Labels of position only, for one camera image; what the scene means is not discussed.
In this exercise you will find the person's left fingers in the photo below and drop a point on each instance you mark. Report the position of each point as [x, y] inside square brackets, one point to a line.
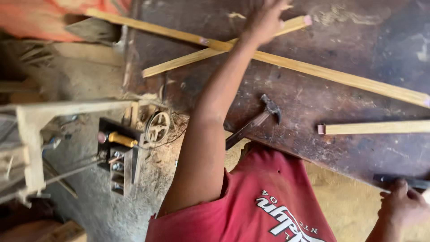
[277, 10]

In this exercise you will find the dark metal hand tool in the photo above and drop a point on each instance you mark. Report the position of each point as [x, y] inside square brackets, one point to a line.
[383, 179]

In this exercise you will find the long wooden strip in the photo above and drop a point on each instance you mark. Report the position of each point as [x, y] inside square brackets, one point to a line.
[319, 71]

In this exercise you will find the wooden plank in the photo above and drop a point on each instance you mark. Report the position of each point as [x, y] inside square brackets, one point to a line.
[63, 232]

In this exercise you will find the wooden strip with brown end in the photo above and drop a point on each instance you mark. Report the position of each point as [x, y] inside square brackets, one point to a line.
[376, 127]

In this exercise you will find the person's left hand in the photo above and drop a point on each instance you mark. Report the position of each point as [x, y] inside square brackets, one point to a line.
[262, 25]

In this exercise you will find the person's right fingers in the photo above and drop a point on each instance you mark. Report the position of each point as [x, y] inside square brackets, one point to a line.
[398, 189]

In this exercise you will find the metal spoked wheel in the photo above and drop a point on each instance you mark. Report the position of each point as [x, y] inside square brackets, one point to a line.
[157, 127]

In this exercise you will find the person's right hand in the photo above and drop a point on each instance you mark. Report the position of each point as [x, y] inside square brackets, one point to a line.
[404, 206]

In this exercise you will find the pale wooden bench frame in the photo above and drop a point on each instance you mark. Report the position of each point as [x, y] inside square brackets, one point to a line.
[33, 134]

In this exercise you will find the grey wooden wedge board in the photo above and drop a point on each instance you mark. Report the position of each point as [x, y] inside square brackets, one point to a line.
[95, 30]

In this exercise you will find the dark wooden tool box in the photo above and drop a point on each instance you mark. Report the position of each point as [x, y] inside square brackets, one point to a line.
[122, 158]

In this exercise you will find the orange cloth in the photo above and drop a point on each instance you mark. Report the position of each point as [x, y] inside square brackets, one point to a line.
[37, 18]

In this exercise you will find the person's red printed shirt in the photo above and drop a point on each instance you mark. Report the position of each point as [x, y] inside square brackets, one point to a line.
[262, 201]

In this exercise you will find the short wooden strip pink end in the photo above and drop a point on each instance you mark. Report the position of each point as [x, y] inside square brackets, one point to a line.
[188, 58]

